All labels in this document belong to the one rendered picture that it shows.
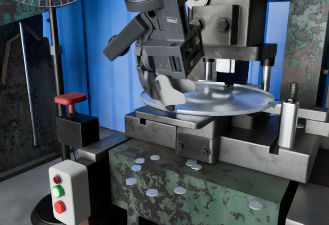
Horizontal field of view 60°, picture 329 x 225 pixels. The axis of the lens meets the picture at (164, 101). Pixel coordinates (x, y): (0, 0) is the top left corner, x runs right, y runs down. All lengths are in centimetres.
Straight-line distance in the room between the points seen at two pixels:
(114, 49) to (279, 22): 147
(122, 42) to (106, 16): 205
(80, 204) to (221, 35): 48
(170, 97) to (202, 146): 19
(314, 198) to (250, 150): 14
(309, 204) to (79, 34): 250
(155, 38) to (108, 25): 207
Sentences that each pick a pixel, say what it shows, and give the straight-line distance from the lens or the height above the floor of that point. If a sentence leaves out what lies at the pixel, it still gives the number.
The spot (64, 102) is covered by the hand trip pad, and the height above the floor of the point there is 75.
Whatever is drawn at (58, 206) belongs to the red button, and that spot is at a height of 55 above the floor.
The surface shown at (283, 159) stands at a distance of 60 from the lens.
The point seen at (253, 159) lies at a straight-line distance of 62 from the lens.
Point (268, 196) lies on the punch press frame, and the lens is 55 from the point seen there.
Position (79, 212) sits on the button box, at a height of 53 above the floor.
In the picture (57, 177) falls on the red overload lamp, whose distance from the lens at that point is 68.
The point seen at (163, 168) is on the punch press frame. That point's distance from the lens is 62.
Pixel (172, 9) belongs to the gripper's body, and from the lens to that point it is 39.
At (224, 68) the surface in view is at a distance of 72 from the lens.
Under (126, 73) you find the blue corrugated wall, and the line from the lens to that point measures 239.
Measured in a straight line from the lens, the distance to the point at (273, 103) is 59.
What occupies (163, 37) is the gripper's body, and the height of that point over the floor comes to 92.
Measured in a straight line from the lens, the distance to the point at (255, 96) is 67.
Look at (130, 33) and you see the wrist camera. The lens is 43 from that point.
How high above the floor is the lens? 93
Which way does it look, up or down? 15 degrees down
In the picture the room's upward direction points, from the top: straight up
